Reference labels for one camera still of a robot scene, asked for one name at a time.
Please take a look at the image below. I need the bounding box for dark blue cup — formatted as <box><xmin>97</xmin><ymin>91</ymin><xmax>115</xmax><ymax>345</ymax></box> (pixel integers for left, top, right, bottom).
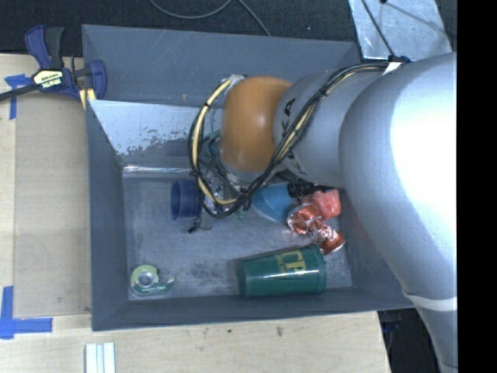
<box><xmin>169</xmin><ymin>179</ymin><xmax>203</xmax><ymax>221</ymax></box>

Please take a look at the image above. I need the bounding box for light blue bottle black cap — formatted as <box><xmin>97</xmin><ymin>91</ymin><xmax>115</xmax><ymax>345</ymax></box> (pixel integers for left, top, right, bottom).
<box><xmin>251</xmin><ymin>180</ymin><xmax>316</xmax><ymax>225</ymax></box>

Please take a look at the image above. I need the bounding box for green tape dispenser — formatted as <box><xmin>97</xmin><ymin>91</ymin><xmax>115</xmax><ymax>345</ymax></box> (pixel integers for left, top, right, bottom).
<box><xmin>129</xmin><ymin>263</ymin><xmax>176</xmax><ymax>299</ymax></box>

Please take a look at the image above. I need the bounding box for dark green cup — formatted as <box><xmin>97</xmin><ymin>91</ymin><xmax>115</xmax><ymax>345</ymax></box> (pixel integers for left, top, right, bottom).
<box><xmin>235</xmin><ymin>243</ymin><xmax>328</xmax><ymax>299</ymax></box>

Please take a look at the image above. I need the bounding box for pink sponge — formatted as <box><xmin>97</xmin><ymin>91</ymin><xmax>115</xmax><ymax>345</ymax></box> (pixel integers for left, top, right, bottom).
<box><xmin>309</xmin><ymin>187</ymin><xmax>343</xmax><ymax>220</ymax></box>

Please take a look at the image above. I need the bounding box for grey metal bin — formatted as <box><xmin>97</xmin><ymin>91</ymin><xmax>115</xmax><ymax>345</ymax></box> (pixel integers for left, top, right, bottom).
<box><xmin>81</xmin><ymin>23</ymin><xmax>415</xmax><ymax>332</ymax></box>

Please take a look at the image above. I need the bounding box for pale wood board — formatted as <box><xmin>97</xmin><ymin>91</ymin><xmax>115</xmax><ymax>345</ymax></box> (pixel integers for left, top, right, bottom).
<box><xmin>13</xmin><ymin>54</ymin><xmax>93</xmax><ymax>319</ymax></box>

